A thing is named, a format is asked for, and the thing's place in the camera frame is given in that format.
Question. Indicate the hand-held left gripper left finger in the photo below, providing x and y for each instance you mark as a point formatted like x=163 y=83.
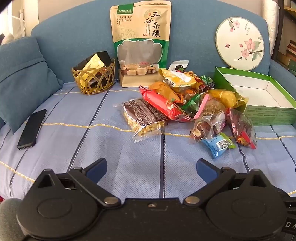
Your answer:
x=98 y=165

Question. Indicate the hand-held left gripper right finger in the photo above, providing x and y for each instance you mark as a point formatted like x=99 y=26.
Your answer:
x=205 y=166

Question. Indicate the small blue snack packet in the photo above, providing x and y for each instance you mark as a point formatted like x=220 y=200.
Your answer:
x=215 y=146

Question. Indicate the clear brown snack packet white label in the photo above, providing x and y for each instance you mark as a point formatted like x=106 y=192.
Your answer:
x=203 y=129

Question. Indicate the dark red snack packet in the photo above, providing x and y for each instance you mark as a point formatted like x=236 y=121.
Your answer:
x=240 y=127

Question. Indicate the pink-edged brown snack packet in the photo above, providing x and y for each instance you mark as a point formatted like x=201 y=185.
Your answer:
x=214 y=106

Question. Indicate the green triangular snack packet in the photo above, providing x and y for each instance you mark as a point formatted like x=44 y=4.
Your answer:
x=192 y=104

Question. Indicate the clear macaroni packet brown label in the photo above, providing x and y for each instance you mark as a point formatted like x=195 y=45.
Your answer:
x=143 y=113

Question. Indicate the plain yellow snack packet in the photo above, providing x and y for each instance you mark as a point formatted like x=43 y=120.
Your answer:
x=226 y=97

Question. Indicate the green cardboard box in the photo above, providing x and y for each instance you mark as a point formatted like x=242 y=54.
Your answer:
x=266 y=113

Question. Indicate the small green snack packet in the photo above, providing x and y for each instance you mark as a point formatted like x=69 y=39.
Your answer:
x=207 y=80

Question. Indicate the plain orange snack packet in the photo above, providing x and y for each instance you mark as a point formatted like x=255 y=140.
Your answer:
x=164 y=89

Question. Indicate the yellow snack packet white label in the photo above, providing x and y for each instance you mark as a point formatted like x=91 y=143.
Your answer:
x=178 y=81

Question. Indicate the clear cracker packet orange print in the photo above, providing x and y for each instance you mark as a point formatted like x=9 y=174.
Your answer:
x=193 y=75

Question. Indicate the white snack packet black print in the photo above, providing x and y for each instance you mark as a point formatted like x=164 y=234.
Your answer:
x=175 y=66

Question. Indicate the black smartphone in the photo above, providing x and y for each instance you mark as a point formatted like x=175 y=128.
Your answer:
x=31 y=129

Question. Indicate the woven bamboo basket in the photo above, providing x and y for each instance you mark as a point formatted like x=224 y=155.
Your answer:
x=101 y=86

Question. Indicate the black and gold box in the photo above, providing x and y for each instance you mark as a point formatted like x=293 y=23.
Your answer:
x=104 y=58

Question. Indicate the blue pillow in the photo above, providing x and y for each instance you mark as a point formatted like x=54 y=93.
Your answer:
x=23 y=76

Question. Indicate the blue sofa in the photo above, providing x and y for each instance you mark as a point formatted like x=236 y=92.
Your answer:
x=81 y=46

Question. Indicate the round floral fan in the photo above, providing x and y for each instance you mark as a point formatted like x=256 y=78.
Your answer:
x=233 y=39

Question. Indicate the large beige green grain pouch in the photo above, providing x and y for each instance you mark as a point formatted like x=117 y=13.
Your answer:
x=138 y=27

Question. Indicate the dark shelf with books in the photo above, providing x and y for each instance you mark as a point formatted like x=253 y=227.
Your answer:
x=281 y=30

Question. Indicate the white plastic roll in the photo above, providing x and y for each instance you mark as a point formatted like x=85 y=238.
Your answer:
x=271 y=23

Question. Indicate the white metal rack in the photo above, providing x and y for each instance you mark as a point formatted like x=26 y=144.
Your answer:
x=22 y=20

